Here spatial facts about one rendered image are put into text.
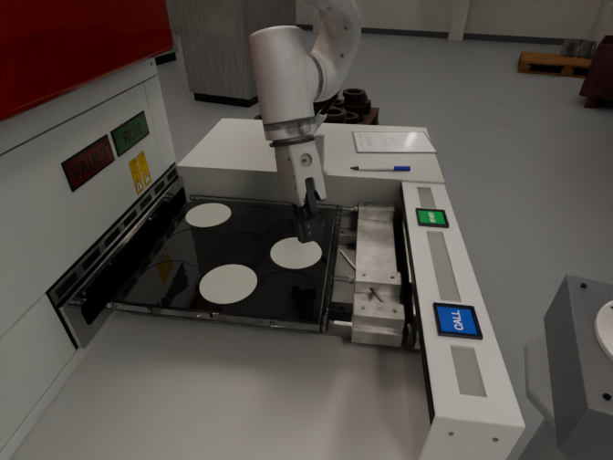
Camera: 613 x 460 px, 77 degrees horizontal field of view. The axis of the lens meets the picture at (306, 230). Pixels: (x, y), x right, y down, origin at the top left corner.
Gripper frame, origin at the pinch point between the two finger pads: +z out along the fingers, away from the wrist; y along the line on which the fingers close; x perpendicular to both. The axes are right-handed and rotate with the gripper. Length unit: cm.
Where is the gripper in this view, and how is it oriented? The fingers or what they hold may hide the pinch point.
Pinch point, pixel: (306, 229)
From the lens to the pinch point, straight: 66.6
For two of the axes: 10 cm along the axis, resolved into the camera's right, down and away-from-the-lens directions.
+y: -3.7, -2.2, 9.0
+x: -9.2, 2.5, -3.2
